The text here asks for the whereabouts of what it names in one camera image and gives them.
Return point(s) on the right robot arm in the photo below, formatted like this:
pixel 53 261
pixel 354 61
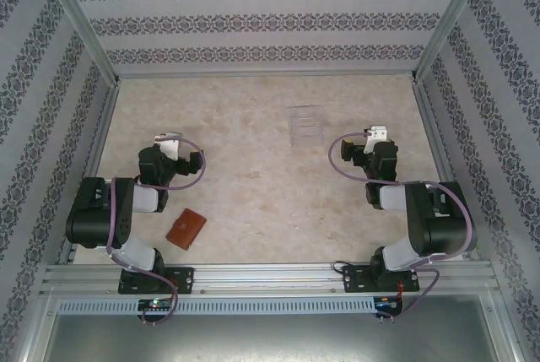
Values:
pixel 439 227

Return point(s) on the aluminium frame post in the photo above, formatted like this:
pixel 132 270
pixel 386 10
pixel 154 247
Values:
pixel 446 24
pixel 84 24

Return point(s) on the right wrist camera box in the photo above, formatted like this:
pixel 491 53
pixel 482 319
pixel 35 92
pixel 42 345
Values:
pixel 377 132

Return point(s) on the brown leather card holder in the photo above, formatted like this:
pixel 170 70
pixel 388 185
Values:
pixel 185 229

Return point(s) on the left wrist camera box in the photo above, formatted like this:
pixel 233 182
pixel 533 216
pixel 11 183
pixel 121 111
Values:
pixel 171 147

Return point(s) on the grey metal panel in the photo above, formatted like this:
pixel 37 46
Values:
pixel 270 341

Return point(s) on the small circuit board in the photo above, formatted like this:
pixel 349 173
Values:
pixel 156 304
pixel 388 304

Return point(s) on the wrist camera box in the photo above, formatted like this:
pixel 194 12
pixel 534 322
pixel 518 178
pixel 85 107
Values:
pixel 377 132
pixel 171 147

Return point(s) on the aluminium mounting rail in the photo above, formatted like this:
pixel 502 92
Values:
pixel 266 277

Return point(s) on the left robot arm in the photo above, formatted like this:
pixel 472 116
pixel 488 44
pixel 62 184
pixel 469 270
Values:
pixel 93 214

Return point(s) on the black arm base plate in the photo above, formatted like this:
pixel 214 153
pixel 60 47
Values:
pixel 356 279
pixel 185 279

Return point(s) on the aluminium table side rail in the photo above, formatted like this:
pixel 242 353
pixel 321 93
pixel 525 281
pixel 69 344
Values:
pixel 439 147
pixel 95 147

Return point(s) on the clear plastic box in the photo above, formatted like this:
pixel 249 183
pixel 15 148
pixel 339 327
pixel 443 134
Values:
pixel 306 125

